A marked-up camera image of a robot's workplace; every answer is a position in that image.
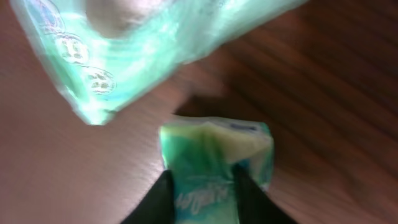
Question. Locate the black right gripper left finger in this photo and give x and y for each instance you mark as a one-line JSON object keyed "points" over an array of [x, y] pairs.
{"points": [[157, 206]]}

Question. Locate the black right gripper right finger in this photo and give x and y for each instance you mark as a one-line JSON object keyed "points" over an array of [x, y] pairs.
{"points": [[253, 205]]}

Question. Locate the teal tissue pack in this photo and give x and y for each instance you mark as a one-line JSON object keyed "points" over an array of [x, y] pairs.
{"points": [[201, 152]]}

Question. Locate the mint Zappy wipes packet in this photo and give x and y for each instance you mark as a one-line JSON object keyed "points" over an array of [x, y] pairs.
{"points": [[102, 55]]}

